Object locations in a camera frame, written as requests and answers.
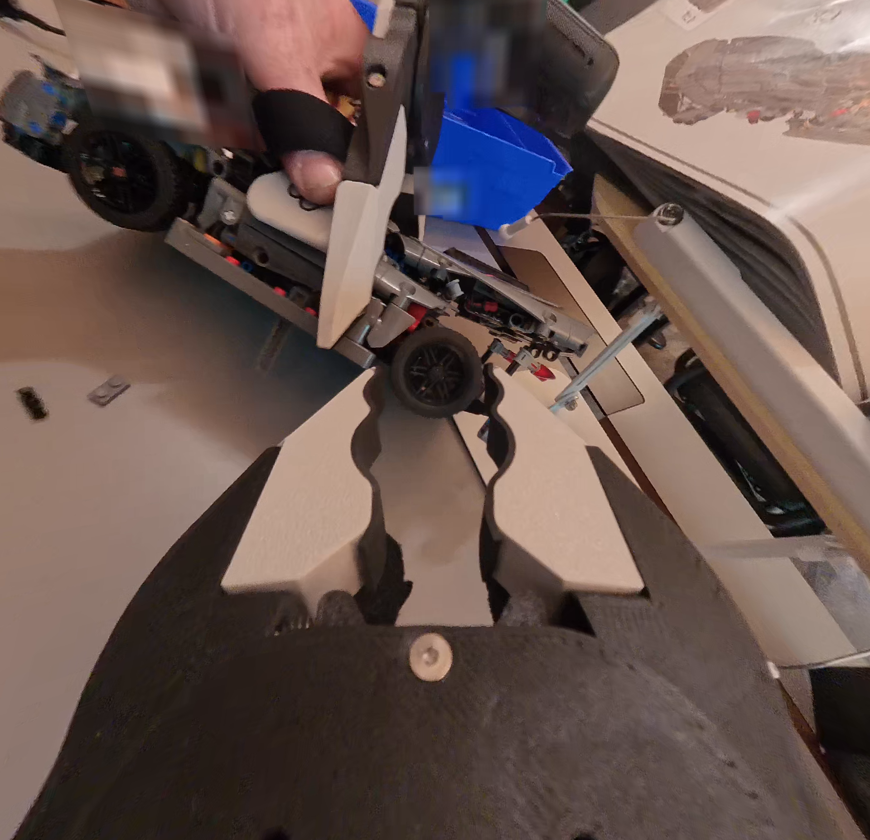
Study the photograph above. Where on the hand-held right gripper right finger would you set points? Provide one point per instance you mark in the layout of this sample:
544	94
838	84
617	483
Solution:
557	513

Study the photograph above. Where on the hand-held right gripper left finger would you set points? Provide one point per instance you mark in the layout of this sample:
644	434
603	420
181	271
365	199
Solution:
306	513

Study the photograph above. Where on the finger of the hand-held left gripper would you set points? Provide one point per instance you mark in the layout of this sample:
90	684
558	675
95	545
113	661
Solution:
353	255

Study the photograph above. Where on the grey lego car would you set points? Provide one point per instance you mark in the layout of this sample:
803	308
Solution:
435	374

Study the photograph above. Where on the grey two-stud lego plate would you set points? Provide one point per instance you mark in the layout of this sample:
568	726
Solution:
109	390

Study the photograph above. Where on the black lego pin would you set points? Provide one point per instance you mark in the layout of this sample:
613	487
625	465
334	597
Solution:
32	403

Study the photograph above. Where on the lego instruction book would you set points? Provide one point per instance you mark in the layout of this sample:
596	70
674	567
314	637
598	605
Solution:
747	139

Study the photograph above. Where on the person's left hand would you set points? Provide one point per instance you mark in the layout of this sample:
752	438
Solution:
272	24

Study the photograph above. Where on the blue storage bin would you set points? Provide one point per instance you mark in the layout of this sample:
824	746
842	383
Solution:
489	167

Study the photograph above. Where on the white book stand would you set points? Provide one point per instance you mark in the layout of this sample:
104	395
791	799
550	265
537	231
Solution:
747	350

